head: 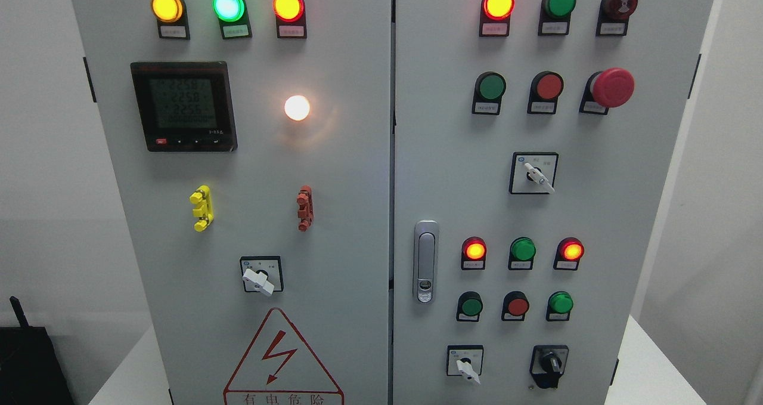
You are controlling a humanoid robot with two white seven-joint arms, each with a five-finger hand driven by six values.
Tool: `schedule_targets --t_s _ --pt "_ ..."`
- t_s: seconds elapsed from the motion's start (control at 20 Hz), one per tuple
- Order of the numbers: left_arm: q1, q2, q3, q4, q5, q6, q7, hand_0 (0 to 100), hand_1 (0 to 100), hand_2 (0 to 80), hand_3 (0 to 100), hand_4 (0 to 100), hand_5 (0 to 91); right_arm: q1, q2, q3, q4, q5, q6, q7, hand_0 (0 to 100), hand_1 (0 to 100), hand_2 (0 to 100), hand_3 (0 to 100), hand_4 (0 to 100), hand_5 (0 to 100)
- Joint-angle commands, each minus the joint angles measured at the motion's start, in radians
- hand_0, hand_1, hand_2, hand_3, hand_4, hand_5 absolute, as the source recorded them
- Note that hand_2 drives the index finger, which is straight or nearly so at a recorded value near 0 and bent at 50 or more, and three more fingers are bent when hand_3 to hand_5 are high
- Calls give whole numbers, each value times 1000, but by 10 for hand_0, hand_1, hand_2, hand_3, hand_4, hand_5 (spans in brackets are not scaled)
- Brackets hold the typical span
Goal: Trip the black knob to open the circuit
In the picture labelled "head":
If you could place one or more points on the black device with antenna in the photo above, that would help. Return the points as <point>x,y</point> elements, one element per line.
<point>30,371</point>

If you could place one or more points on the red lit light top right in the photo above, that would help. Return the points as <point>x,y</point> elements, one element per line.
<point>495,17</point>

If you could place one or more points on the silver door latch handle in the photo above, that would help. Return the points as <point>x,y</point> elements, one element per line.
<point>424,260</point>

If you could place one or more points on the red lit indicator light left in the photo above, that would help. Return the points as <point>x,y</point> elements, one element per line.
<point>290,19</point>

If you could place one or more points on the black knob selector switch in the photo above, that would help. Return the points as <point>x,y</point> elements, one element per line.
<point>548,365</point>

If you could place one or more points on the red push button upper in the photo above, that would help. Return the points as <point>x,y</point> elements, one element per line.
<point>546,87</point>

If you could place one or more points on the black digital power meter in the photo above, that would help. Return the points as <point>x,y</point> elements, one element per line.
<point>185,106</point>

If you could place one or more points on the green indicator light top right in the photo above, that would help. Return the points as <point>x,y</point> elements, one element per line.
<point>554,17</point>

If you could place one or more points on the red terminal connector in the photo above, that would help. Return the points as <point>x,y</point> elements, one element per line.
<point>305,210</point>

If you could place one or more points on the green lit indicator light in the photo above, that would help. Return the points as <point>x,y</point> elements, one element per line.
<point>233,18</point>

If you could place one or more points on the white selector switch bottom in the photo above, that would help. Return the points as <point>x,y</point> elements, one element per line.
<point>465,361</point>

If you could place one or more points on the green push button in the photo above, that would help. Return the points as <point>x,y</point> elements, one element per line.
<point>488,91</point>
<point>469,307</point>

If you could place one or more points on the red push button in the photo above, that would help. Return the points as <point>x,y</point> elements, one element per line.
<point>515,306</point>
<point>546,87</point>

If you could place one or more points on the red emergency stop button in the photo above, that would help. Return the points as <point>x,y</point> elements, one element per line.
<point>607,89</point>

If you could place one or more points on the white selector switch upper right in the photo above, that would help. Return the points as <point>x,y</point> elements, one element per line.
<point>533,173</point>

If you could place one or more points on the green push button upper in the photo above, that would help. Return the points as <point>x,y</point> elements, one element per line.
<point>488,91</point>

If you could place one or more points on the white lit indicator lamp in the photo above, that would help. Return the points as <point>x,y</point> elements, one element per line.
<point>297,107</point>

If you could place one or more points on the red high voltage warning sign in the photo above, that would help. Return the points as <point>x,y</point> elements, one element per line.
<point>279,367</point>

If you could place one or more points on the red lit light lower left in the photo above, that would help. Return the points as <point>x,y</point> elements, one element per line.
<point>473,254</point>

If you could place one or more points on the white selector switch left door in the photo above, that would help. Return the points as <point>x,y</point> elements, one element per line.
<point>262,274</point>

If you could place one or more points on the red push button lower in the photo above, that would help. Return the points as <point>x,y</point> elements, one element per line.
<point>515,306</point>

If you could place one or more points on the grey electrical control cabinet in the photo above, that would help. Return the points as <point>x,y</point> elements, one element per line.
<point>391,140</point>

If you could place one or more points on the green indicator light lower middle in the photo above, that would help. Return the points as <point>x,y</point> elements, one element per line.
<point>521,254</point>

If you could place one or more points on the yellow terminal connector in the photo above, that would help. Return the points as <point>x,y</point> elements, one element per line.
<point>201,198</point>

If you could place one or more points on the yellow indicator light top left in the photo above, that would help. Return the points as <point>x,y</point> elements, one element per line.
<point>171,19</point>

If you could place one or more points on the red indicator light lower right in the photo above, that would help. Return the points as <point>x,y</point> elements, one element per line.
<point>568,254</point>

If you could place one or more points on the dark red buzzer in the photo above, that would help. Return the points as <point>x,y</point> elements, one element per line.
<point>614,17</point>

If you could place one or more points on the white selector switch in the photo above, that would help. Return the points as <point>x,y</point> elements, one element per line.
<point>533,173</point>
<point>465,361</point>

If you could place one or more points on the green push button lower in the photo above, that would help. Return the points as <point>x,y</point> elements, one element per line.
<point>469,307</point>

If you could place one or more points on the green indicator light bottom right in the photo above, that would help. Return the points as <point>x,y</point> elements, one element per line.
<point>559,306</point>

